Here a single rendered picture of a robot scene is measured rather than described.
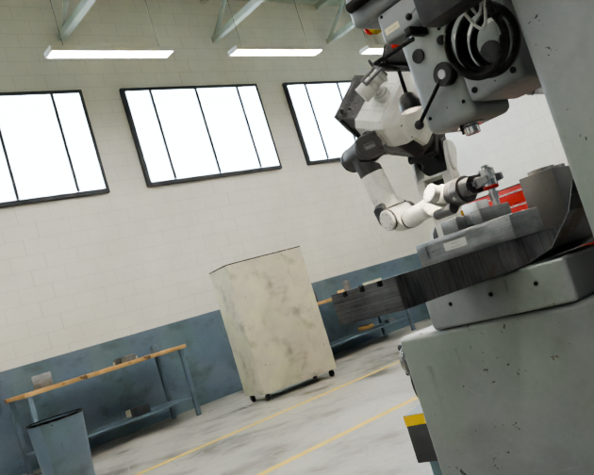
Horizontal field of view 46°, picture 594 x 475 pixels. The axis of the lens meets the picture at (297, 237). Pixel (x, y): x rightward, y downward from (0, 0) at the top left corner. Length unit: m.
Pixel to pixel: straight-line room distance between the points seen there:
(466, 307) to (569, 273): 0.35
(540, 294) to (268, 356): 6.31
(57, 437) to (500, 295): 4.74
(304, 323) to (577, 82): 6.82
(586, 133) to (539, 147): 10.72
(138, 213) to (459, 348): 8.22
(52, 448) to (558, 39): 5.28
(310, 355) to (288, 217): 3.69
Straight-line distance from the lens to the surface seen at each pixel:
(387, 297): 1.67
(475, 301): 2.12
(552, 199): 2.46
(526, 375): 2.11
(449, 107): 2.17
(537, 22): 1.87
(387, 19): 2.30
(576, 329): 1.99
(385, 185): 2.60
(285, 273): 8.35
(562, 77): 1.83
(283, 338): 8.22
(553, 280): 1.97
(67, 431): 6.27
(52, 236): 9.56
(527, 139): 12.63
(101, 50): 8.48
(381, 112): 2.66
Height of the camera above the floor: 0.94
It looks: 5 degrees up
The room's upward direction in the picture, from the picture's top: 17 degrees counter-clockwise
